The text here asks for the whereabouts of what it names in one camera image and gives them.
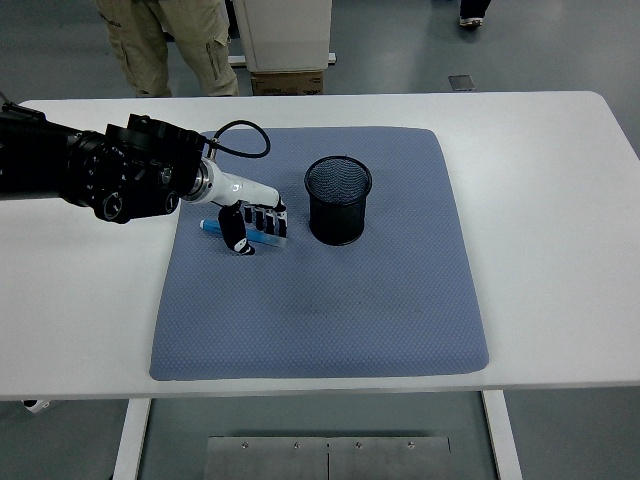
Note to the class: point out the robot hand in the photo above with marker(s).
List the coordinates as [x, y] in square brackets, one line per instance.
[240, 189]

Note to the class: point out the blue marker pen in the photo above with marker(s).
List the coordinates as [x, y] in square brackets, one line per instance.
[270, 241]

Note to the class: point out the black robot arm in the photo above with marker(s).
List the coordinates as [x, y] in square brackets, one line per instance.
[100, 170]

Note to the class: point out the black mesh pen holder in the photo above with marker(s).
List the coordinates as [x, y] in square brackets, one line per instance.
[336, 210]

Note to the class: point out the brown cardboard box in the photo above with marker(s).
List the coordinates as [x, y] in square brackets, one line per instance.
[287, 82]

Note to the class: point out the white base bar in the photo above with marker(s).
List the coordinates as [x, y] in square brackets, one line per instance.
[237, 60]

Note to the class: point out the blue-grey textured mat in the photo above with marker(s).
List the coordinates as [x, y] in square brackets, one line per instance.
[320, 310]

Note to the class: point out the white cabinet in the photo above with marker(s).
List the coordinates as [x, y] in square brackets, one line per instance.
[285, 35]

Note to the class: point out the person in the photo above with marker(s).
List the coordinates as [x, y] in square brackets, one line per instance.
[150, 45]
[474, 12]

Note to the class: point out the small grey floor plate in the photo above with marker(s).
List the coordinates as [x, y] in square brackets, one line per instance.
[462, 82]

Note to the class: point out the grey metal plate with screws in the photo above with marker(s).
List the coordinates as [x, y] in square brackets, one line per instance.
[390, 460]
[267, 460]

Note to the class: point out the white table leg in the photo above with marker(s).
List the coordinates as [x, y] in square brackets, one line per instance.
[502, 435]
[131, 440]

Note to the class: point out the small white black object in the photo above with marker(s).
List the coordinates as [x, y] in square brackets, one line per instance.
[37, 406]

